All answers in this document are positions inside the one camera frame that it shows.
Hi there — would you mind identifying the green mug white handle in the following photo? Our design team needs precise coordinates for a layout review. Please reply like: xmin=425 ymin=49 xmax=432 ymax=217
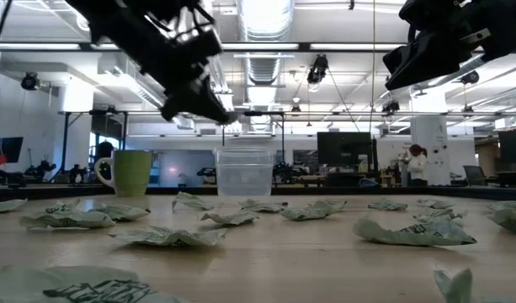
xmin=93 ymin=150 xmax=153 ymax=198

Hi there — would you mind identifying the silver ventilation duct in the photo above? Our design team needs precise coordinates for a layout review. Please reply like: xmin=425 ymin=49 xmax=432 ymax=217
xmin=236 ymin=0 xmax=296 ymax=132

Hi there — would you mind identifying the white pillar with wall boxes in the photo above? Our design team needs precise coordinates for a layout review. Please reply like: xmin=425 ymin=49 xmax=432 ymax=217
xmin=410 ymin=90 xmax=451 ymax=187

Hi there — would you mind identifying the long ceiling light strip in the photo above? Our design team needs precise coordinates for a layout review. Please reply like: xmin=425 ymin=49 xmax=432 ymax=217
xmin=309 ymin=42 xmax=407 ymax=51
xmin=221 ymin=42 xmax=301 ymax=51
xmin=0 ymin=42 xmax=82 ymax=51

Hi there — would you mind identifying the black metal rig frame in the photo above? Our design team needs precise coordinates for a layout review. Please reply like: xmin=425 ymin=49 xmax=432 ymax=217
xmin=58 ymin=107 xmax=129 ymax=183

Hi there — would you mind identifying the thin hanging cable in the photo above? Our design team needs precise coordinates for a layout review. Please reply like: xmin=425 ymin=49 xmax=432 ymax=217
xmin=369 ymin=0 xmax=377 ymax=134

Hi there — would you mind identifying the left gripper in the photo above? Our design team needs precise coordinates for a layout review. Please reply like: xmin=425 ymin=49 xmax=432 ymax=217
xmin=139 ymin=16 xmax=238 ymax=125

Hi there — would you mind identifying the person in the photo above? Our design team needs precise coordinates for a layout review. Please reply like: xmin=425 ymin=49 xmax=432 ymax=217
xmin=402 ymin=143 xmax=429 ymax=188

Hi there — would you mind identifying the plain white pillar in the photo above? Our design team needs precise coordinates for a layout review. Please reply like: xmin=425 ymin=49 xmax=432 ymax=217
xmin=57 ymin=82 xmax=94 ymax=173

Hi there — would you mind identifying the clear plastic cup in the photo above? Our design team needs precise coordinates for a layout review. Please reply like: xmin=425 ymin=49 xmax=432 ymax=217
xmin=214 ymin=146 xmax=275 ymax=205

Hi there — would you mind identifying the green white stevia packet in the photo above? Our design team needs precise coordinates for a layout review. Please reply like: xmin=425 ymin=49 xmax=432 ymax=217
xmin=0 ymin=264 xmax=187 ymax=303
xmin=19 ymin=209 xmax=117 ymax=231
xmin=44 ymin=198 xmax=82 ymax=215
xmin=279 ymin=199 xmax=348 ymax=222
xmin=367 ymin=197 xmax=409 ymax=212
xmin=487 ymin=209 xmax=516 ymax=234
xmin=487 ymin=199 xmax=516 ymax=212
xmin=0 ymin=198 xmax=29 ymax=215
xmin=417 ymin=198 xmax=455 ymax=210
xmin=238 ymin=198 xmax=290 ymax=214
xmin=108 ymin=226 xmax=228 ymax=247
xmin=171 ymin=191 xmax=216 ymax=212
xmin=88 ymin=203 xmax=152 ymax=223
xmin=433 ymin=268 xmax=516 ymax=303
xmin=199 ymin=210 xmax=261 ymax=226
xmin=412 ymin=208 xmax=468 ymax=229
xmin=352 ymin=214 xmax=478 ymax=247

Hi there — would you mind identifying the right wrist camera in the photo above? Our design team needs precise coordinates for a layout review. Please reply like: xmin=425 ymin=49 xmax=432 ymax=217
xmin=398 ymin=0 xmax=467 ymax=43

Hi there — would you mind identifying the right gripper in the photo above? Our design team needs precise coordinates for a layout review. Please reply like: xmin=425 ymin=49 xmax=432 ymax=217
xmin=383 ymin=0 xmax=516 ymax=92

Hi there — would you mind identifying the black aluminium table frame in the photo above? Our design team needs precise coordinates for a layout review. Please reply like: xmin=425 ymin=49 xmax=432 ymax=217
xmin=0 ymin=183 xmax=516 ymax=203

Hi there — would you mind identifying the dark blue wall screen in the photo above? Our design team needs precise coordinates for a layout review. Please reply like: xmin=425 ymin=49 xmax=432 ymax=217
xmin=0 ymin=136 xmax=24 ymax=169

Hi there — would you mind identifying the black computer monitor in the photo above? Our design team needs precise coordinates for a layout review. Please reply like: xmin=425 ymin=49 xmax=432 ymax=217
xmin=497 ymin=130 xmax=516 ymax=173
xmin=317 ymin=131 xmax=379 ymax=174

